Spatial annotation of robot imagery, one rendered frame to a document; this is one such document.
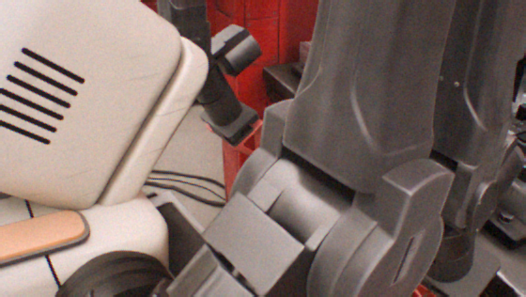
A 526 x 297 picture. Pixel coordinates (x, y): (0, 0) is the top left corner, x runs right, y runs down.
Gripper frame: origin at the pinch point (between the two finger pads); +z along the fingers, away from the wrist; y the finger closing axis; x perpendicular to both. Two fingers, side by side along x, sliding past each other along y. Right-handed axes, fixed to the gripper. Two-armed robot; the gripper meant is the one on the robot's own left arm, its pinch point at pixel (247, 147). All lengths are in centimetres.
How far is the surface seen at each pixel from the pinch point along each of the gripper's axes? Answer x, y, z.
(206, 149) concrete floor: -18, 150, 121
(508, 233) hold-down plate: -22, -41, 21
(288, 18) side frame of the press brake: -54, 57, 22
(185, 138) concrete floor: -15, 171, 119
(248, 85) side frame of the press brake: -30, 61, 36
